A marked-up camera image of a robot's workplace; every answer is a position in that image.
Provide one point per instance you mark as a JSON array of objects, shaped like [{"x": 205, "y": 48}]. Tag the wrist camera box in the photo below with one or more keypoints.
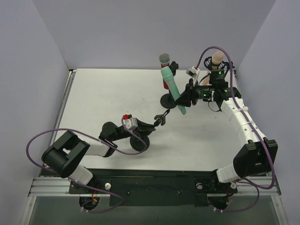
[
  {"x": 130, "y": 122},
  {"x": 193, "y": 72}
]

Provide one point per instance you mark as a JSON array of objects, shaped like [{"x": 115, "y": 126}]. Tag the black tripod shock-mount stand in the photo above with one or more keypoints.
[{"x": 222, "y": 63}]

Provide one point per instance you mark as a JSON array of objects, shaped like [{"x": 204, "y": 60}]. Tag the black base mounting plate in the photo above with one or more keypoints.
[{"x": 163, "y": 188}]

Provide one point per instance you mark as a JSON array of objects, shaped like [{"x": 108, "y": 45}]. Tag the red glitter microphone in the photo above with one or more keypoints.
[{"x": 164, "y": 60}]

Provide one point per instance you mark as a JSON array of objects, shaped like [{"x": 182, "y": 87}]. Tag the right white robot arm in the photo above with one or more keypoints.
[{"x": 257, "y": 153}]

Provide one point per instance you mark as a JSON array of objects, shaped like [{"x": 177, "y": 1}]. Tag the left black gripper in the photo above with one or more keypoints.
[{"x": 139, "y": 126}]

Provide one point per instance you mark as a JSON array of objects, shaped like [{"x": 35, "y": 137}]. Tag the black round-base clip stand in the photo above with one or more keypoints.
[{"x": 167, "y": 100}]

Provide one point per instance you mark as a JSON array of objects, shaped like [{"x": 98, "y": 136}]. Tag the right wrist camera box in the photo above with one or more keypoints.
[{"x": 193, "y": 72}]

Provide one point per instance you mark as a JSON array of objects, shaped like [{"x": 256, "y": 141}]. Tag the mint green microphone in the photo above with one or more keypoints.
[{"x": 172, "y": 85}]

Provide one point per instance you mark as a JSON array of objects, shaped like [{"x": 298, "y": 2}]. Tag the pink microphone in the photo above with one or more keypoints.
[{"x": 206, "y": 79}]

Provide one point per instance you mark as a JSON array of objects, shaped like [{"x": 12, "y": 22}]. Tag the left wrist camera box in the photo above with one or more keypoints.
[{"x": 130, "y": 122}]

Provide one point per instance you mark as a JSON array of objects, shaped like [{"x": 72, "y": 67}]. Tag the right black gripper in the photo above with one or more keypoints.
[{"x": 191, "y": 93}]

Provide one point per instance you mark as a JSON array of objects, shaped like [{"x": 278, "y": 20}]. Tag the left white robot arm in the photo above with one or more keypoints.
[{"x": 65, "y": 155}]

